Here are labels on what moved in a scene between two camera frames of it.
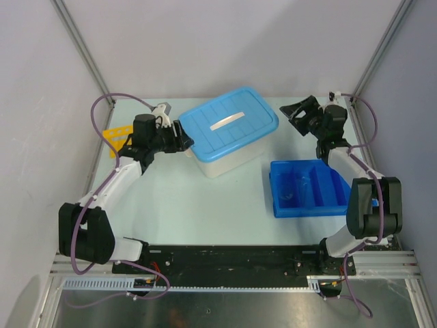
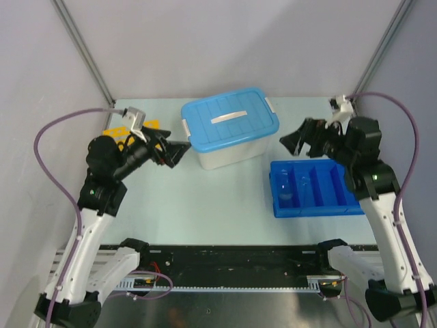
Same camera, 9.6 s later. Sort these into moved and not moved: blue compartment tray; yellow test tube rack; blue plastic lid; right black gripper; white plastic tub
Moved: blue plastic lid; white plastic tub; right black gripper
Not moved: yellow test tube rack; blue compartment tray
